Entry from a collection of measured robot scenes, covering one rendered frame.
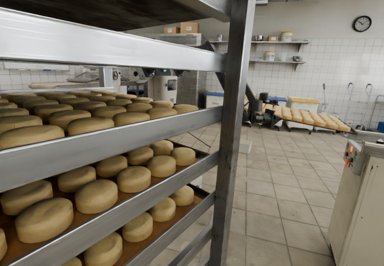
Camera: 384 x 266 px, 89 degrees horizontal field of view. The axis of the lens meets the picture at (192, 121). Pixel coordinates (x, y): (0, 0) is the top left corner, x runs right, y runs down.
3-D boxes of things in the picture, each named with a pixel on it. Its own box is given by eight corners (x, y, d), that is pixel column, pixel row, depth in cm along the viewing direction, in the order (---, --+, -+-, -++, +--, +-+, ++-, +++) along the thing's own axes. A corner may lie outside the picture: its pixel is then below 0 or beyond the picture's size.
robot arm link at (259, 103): (240, 119, 115) (237, 120, 107) (242, 99, 114) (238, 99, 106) (262, 121, 109) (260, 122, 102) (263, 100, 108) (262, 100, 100)
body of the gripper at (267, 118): (276, 111, 106) (266, 110, 103) (272, 128, 108) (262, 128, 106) (268, 108, 111) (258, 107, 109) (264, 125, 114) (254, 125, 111)
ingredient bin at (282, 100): (256, 128, 458) (261, 96, 439) (256, 122, 517) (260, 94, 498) (282, 131, 444) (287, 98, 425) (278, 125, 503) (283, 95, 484)
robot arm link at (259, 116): (247, 123, 108) (254, 124, 103) (248, 110, 107) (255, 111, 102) (257, 123, 110) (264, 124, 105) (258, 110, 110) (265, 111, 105)
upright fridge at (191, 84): (203, 117, 553) (208, 39, 502) (195, 124, 468) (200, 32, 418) (158, 112, 587) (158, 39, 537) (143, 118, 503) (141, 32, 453)
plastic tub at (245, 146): (251, 150, 327) (252, 141, 323) (248, 154, 308) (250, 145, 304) (233, 146, 340) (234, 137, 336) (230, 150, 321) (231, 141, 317)
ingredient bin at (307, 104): (286, 132, 443) (292, 98, 424) (283, 125, 501) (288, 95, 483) (313, 135, 427) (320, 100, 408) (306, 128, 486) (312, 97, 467)
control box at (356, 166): (348, 159, 130) (354, 140, 126) (360, 175, 109) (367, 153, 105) (342, 158, 131) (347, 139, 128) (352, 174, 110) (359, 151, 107)
